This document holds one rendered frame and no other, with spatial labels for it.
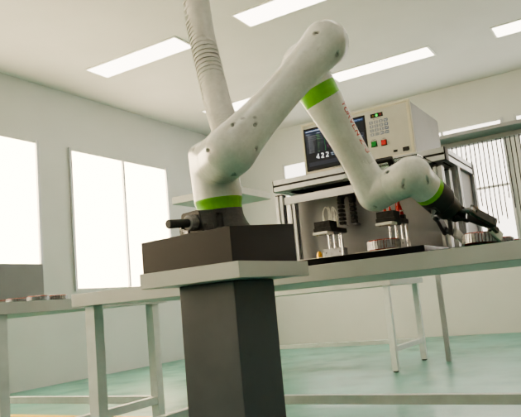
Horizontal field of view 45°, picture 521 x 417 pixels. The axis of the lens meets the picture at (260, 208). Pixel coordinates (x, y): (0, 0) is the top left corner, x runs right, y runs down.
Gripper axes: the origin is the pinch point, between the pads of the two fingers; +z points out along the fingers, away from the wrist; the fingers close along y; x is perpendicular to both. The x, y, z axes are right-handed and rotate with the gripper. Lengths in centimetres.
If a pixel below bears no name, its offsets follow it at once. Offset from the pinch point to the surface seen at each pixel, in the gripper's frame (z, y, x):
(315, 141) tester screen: -28, -62, 36
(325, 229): -15, -55, 3
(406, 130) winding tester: -15, -28, 40
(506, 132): 224, -164, 260
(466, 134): 199, -184, 246
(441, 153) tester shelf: -8.0, -16.0, 31.1
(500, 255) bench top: -11.8, 16.2, -14.9
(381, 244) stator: -11.5, -28.5, -5.1
